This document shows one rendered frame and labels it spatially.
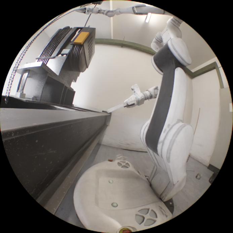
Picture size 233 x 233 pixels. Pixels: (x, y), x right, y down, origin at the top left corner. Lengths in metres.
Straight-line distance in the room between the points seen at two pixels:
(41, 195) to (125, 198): 0.37
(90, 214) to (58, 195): 0.13
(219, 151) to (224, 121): 0.58
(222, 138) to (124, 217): 2.05
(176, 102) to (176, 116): 0.05
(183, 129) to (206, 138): 2.26
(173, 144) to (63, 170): 0.41
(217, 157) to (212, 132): 0.66
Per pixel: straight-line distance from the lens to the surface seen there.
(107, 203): 0.44
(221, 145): 2.13
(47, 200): 0.31
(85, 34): 0.82
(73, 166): 0.41
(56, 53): 0.90
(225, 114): 2.19
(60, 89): 0.78
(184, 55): 0.42
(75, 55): 0.78
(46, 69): 0.60
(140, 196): 0.51
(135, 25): 2.39
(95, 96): 1.71
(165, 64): 0.45
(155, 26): 2.37
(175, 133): 0.25
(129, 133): 1.64
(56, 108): 0.60
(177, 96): 0.31
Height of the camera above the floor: 0.70
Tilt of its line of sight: 2 degrees down
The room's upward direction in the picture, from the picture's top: 13 degrees clockwise
